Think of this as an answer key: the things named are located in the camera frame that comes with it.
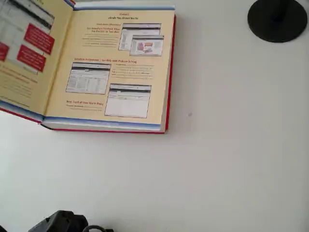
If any red anatomy textbook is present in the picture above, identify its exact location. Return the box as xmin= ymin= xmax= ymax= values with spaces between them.
xmin=0 ymin=0 xmax=177 ymax=134

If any black round stand base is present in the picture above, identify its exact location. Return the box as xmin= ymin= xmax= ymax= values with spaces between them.
xmin=247 ymin=0 xmax=309 ymax=44

